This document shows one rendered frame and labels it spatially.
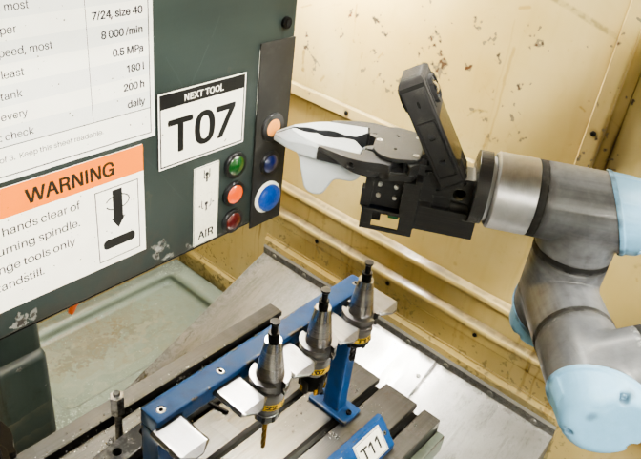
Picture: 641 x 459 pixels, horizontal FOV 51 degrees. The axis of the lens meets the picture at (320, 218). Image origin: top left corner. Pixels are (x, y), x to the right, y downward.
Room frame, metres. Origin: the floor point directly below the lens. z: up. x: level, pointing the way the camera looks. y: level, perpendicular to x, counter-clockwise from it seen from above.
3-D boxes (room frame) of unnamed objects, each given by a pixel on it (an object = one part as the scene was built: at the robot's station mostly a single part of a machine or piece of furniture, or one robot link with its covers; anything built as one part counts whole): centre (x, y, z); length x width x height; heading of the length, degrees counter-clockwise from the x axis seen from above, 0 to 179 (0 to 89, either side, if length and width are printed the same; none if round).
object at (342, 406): (0.98, -0.08, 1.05); 0.10 x 0.05 x 0.30; 53
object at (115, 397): (0.83, 0.32, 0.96); 0.03 x 0.03 x 0.13
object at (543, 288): (0.55, -0.25, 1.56); 0.11 x 0.08 x 0.11; 0
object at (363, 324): (0.90, -0.09, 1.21); 0.06 x 0.06 x 0.03
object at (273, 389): (0.73, 0.04, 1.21); 0.06 x 0.06 x 0.03
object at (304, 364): (0.77, 0.01, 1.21); 0.07 x 0.05 x 0.01; 53
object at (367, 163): (0.57, -0.03, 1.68); 0.09 x 0.05 x 0.02; 83
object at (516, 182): (0.58, -0.18, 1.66); 0.08 x 0.05 x 0.08; 173
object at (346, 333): (0.86, -0.06, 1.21); 0.07 x 0.05 x 0.01; 53
